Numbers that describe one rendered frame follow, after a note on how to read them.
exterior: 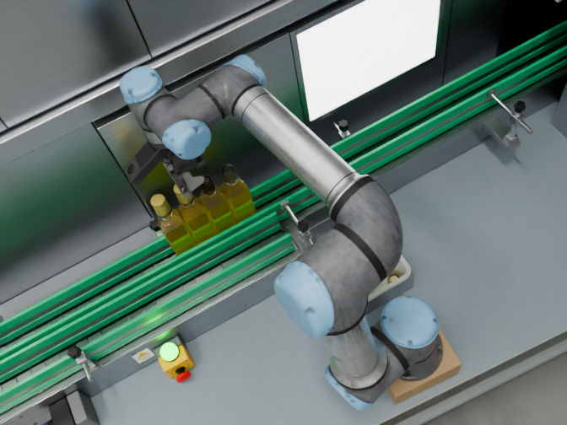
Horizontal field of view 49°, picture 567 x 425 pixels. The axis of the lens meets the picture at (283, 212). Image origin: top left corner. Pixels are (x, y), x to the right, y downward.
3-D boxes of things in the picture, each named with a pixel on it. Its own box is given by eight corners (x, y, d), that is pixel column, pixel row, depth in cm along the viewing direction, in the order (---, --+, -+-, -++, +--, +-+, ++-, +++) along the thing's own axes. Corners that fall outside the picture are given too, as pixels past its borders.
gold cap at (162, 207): (164, 218, 142) (158, 209, 138) (152, 212, 143) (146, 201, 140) (174, 207, 143) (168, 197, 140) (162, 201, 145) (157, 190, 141)
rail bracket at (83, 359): (101, 359, 153) (78, 341, 141) (111, 385, 149) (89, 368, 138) (86, 368, 152) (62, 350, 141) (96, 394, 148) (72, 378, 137)
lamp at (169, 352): (175, 341, 158) (171, 337, 155) (182, 356, 156) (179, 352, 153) (159, 350, 157) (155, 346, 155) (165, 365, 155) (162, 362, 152)
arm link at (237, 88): (440, 217, 93) (235, 35, 111) (388, 264, 91) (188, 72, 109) (432, 244, 104) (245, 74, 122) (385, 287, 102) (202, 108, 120)
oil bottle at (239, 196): (252, 212, 168) (237, 166, 150) (262, 227, 165) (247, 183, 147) (234, 221, 167) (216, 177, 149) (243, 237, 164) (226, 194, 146)
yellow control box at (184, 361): (186, 344, 165) (177, 335, 159) (197, 368, 161) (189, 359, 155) (161, 357, 164) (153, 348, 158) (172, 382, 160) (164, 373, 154)
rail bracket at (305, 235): (292, 214, 165) (286, 189, 155) (325, 262, 157) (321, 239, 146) (283, 220, 165) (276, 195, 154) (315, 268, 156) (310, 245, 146)
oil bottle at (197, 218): (214, 231, 166) (194, 188, 148) (224, 247, 164) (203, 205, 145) (196, 242, 166) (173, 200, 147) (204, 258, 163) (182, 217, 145)
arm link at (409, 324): (449, 337, 138) (451, 317, 126) (406, 379, 136) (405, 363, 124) (408, 301, 144) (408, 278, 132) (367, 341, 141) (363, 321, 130)
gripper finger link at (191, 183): (213, 196, 140) (199, 168, 133) (189, 207, 139) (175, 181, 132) (207, 187, 142) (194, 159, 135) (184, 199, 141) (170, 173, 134)
